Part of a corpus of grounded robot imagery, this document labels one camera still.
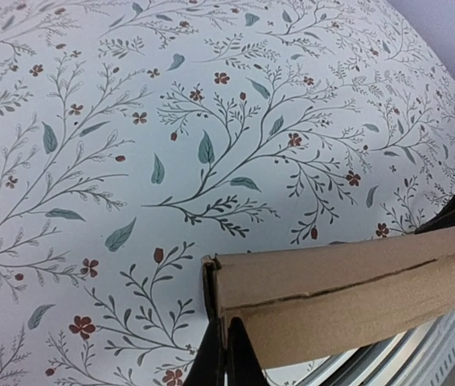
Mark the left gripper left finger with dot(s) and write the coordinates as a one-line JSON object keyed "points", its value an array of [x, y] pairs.
{"points": [[208, 368]]}

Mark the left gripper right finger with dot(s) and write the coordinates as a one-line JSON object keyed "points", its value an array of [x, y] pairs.
{"points": [[243, 367]]}

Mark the brown cardboard box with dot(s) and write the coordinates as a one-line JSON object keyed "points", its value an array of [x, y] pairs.
{"points": [[311, 303]]}

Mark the floral patterned table mat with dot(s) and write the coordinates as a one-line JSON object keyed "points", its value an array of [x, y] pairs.
{"points": [[137, 137]]}

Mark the aluminium front rail frame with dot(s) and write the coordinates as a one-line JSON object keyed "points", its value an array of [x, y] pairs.
{"points": [[424, 355]]}

